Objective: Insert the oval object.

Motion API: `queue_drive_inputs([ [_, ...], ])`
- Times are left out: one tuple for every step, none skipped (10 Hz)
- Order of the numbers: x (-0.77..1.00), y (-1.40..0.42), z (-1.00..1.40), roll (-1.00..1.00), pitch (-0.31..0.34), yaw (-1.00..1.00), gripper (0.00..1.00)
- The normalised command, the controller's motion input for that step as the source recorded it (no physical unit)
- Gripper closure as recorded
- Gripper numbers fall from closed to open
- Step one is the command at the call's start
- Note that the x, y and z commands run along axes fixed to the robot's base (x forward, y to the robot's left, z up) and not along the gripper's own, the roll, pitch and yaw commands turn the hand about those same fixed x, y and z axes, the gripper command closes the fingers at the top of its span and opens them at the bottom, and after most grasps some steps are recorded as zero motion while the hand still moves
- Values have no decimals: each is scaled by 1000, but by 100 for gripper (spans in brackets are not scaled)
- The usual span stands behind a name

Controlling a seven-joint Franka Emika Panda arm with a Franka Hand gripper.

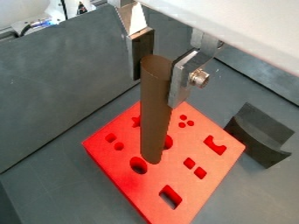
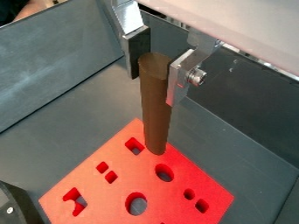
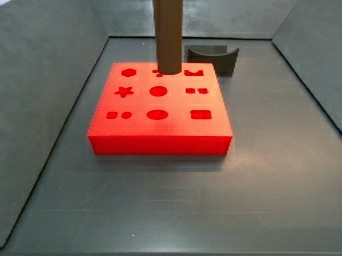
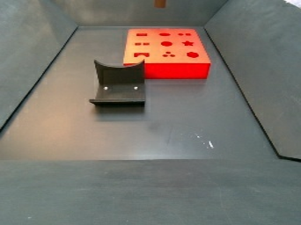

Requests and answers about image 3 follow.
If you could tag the brown oval peg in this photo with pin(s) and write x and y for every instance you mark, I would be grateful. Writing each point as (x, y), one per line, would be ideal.
(169, 20)

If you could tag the red shape sorter block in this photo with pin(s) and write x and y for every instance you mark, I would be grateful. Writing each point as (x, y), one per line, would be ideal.
(161, 114)

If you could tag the dark grey curved holder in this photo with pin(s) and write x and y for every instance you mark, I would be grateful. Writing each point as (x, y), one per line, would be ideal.
(216, 54)

